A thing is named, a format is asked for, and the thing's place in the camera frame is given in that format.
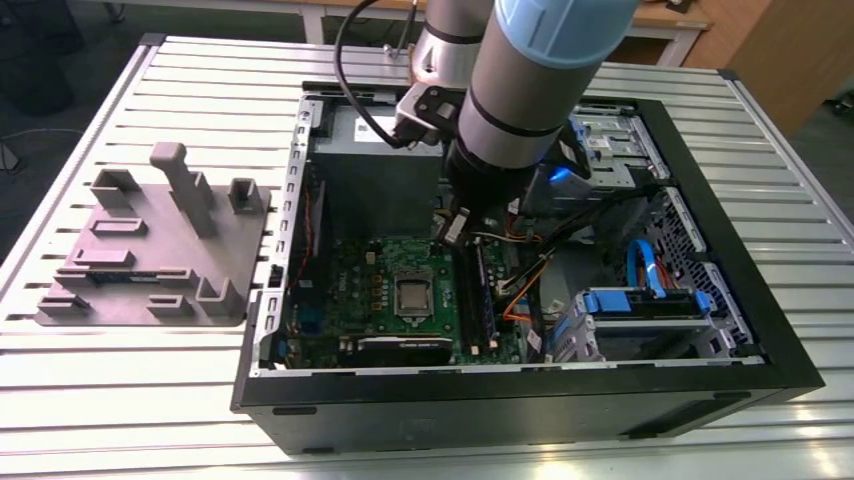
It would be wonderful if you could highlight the CPU socket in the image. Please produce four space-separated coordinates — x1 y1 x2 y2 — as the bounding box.
391 268 441 319

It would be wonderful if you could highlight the grey power supply unit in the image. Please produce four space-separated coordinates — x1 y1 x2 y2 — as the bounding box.
310 104 449 239

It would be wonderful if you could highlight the grey metal drive cage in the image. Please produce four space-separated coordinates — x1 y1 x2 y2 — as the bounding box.
526 102 673 216

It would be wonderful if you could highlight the black RAM slot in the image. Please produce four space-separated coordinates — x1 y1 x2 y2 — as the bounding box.
470 239 494 351
460 247 484 353
477 238 502 351
453 247 477 353

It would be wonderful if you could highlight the green motherboard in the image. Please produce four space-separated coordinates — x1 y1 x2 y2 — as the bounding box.
283 234 529 370

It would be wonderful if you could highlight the hard disk in blue carrier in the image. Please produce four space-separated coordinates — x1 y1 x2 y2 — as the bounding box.
577 287 713 321

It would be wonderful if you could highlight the black graphics card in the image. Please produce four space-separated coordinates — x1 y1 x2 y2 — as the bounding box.
339 334 456 369

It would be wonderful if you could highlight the black open PC case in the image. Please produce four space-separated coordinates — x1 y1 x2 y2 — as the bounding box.
230 79 828 456

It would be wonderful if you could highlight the grey parts rack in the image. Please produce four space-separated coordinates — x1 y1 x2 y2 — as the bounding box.
33 142 279 329

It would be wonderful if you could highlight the brown wooden cabinet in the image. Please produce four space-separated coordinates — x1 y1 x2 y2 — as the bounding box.
684 0 854 136

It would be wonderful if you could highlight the RAM stick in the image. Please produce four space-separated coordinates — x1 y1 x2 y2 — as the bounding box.
85 270 169 286

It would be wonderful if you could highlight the multicolour wire bundle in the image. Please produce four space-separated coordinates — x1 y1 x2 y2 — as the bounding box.
474 222 540 246

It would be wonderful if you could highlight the black cable bundle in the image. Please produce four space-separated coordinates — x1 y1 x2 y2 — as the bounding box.
504 184 666 296

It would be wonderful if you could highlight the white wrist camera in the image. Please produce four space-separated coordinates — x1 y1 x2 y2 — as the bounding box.
395 83 464 149

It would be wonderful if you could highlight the orange wire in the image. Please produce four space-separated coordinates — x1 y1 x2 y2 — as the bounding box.
501 259 556 324

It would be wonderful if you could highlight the blue flat data wire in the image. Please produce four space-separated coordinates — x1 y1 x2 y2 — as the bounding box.
625 238 670 301

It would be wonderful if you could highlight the thin cable silver plug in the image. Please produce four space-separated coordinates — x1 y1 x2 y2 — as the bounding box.
382 0 421 59

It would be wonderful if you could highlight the black camera cable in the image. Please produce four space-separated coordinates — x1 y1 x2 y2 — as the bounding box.
331 0 420 150

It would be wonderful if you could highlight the silver disk bay frame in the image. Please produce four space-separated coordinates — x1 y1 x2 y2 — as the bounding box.
544 287 766 364

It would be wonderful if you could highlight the white frame table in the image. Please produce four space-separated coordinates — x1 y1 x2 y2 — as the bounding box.
99 0 429 47

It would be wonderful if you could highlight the wooden desk white frame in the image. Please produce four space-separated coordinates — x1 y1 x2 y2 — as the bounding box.
600 0 714 69

